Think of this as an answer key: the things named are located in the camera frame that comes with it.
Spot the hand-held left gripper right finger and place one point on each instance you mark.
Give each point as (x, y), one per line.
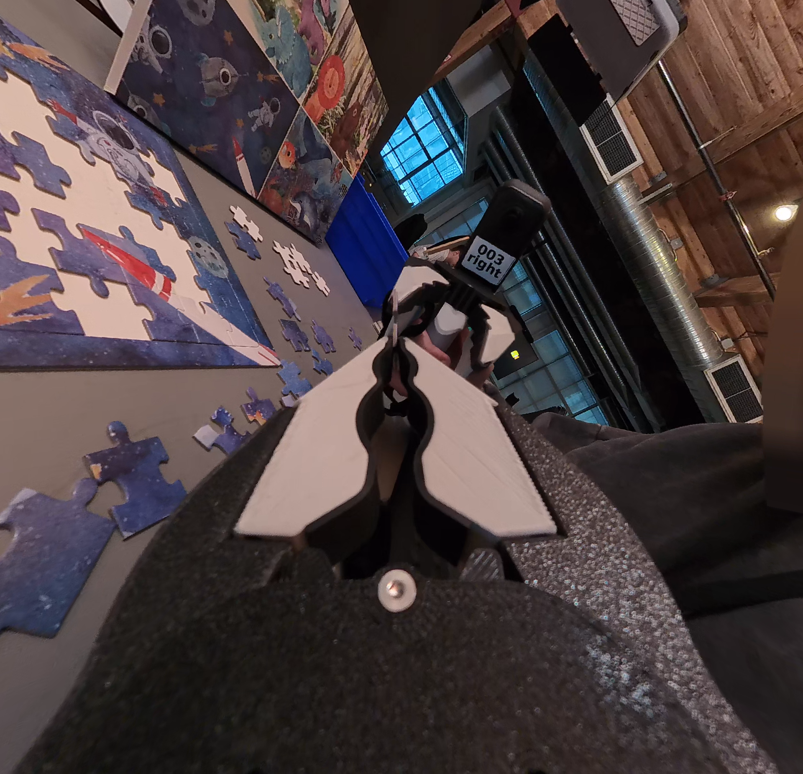
(483, 466)

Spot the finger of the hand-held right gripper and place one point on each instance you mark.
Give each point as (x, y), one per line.
(495, 338)
(414, 281)

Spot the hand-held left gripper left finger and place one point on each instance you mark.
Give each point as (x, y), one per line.
(301, 466)

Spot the blue starry jigsaw piece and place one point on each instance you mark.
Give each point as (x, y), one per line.
(393, 322)

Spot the blue puzzle pieces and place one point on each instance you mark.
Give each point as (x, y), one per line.
(138, 473)

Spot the assembled space puzzle pieces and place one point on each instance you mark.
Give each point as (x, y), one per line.
(119, 266)

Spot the space jigsaw puzzle tray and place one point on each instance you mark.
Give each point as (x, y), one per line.
(63, 128)

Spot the person's right forearm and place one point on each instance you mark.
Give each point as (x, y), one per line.
(659, 473)

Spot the grey desk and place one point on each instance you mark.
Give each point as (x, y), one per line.
(94, 397)

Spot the person's right hand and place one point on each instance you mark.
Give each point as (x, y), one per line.
(430, 350)

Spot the black monitor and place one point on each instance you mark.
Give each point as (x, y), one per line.
(514, 360)

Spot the black ceiling pipes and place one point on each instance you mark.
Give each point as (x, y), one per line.
(564, 190)

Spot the blue storage bin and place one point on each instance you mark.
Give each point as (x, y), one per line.
(364, 241)

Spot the window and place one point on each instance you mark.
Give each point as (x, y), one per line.
(558, 360)
(426, 147)

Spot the scattered white puzzle pieces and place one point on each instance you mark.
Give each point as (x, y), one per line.
(295, 259)

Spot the white vent grille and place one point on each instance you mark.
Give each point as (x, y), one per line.
(611, 140)
(734, 388)

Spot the wooden beam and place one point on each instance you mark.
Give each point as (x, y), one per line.
(489, 34)

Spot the thin metal pipe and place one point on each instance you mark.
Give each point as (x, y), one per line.
(709, 159)

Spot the dark partition panel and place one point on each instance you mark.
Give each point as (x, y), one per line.
(408, 34)

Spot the white air unit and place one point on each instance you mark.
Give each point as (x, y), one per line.
(621, 21)

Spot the illustrated puzzle box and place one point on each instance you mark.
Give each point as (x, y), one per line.
(207, 65)

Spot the silver ventilation duct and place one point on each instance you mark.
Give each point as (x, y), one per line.
(659, 272)

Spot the round wall lamp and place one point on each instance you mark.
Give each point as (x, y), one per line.
(786, 212)

